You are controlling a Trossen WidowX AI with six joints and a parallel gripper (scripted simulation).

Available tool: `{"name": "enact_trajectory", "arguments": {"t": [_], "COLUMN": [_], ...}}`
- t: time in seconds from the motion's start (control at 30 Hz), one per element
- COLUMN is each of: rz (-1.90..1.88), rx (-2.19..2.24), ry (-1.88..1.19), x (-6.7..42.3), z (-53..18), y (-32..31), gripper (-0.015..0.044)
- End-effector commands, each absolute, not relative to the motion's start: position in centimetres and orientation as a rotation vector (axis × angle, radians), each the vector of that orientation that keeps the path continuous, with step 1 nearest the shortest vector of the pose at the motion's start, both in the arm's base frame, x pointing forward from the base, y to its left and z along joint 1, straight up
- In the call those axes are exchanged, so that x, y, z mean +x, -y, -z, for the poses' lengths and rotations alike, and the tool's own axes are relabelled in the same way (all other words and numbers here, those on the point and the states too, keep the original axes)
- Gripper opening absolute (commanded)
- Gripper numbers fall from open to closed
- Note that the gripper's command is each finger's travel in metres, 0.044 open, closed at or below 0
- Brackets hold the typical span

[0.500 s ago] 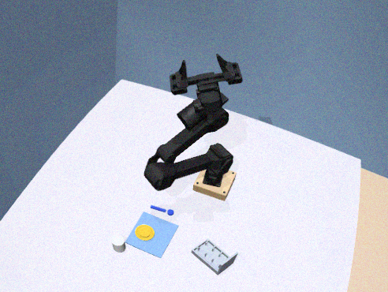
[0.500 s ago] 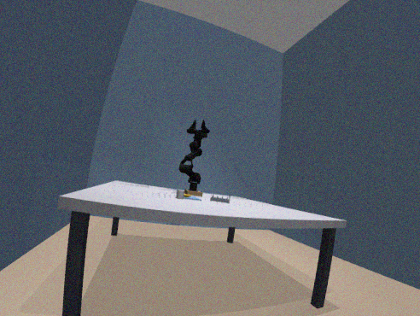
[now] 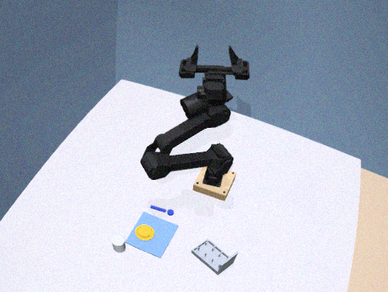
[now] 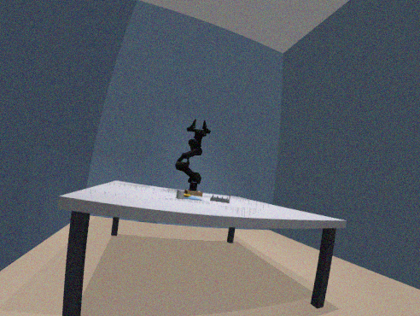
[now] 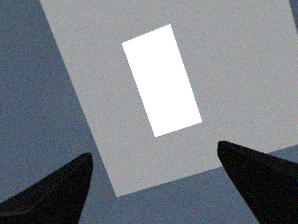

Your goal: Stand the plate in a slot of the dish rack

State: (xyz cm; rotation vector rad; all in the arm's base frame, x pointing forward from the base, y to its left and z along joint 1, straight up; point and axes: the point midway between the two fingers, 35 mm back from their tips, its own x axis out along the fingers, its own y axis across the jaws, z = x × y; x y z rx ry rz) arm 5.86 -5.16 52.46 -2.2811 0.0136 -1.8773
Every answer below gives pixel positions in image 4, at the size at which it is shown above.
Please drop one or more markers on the white cylinder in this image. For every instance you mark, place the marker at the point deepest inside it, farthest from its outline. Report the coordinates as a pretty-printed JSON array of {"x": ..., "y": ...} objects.
[{"x": 180, "y": 194}]

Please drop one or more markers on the grey dish rack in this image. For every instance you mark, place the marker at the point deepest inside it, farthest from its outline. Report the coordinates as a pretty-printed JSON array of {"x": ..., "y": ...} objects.
[{"x": 220, "y": 199}]

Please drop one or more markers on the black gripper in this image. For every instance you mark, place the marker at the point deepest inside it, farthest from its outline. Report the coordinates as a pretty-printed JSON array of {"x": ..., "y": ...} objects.
[{"x": 192, "y": 129}]

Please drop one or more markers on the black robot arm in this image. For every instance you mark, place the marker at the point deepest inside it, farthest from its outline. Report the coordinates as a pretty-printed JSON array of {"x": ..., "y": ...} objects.
[{"x": 195, "y": 146}]

